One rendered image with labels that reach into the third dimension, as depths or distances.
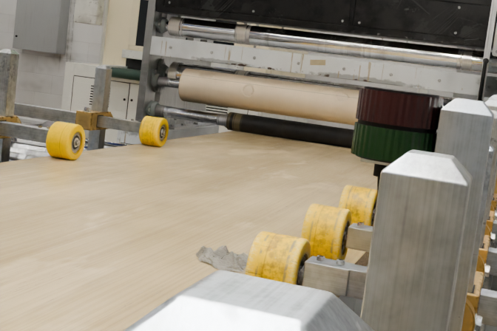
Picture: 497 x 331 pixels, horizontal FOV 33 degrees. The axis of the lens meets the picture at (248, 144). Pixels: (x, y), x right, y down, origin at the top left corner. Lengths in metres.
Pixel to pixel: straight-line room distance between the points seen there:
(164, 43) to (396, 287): 2.84
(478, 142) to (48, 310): 0.47
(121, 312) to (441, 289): 0.57
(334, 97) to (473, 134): 2.39
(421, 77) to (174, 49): 0.90
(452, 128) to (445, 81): 2.32
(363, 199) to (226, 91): 1.72
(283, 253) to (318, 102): 2.08
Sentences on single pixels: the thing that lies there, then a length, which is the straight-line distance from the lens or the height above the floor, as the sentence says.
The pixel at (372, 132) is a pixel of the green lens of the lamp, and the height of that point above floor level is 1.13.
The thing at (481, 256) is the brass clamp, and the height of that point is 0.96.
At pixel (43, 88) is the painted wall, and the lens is 10.76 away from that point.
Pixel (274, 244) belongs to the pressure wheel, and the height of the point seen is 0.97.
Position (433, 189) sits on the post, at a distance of 0.35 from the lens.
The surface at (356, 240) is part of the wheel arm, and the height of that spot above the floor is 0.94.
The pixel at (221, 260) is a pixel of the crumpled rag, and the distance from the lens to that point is 1.10.
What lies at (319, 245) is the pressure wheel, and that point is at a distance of 1.16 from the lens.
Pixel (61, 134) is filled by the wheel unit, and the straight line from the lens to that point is 1.89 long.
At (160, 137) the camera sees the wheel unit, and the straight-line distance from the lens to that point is 2.34.
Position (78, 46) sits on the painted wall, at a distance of 10.53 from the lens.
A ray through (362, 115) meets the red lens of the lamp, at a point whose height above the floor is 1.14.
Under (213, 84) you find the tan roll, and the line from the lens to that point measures 3.09.
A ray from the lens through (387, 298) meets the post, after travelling 0.36.
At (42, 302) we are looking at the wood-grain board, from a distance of 0.90.
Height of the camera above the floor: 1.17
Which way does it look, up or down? 6 degrees down
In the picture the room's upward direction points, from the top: 7 degrees clockwise
